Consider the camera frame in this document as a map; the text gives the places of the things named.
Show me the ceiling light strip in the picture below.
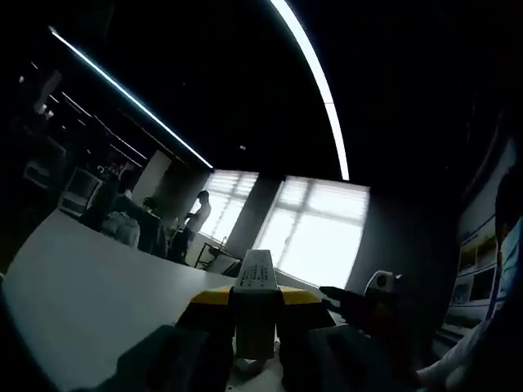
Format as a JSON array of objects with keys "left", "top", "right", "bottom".
[
  {"left": 48, "top": 26, "right": 214, "bottom": 170},
  {"left": 269, "top": 0, "right": 351, "bottom": 181}
]

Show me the large window with blinds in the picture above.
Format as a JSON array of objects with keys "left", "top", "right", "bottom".
[{"left": 253, "top": 175, "right": 371, "bottom": 289}]

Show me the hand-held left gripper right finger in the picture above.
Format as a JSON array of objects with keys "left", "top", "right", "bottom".
[{"left": 276, "top": 284, "right": 422, "bottom": 392}]

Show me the small window with blinds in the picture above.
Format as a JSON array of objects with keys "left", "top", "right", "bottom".
[{"left": 194, "top": 169, "right": 261, "bottom": 242}]

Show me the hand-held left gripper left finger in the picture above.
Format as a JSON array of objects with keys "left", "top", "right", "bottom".
[{"left": 96, "top": 284, "right": 237, "bottom": 392}]

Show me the white office chair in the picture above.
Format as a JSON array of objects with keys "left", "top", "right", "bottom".
[{"left": 60, "top": 166, "right": 103, "bottom": 216}]

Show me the grey jacket on chair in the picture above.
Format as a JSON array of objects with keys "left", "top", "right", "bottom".
[{"left": 80, "top": 175, "right": 167, "bottom": 256}]

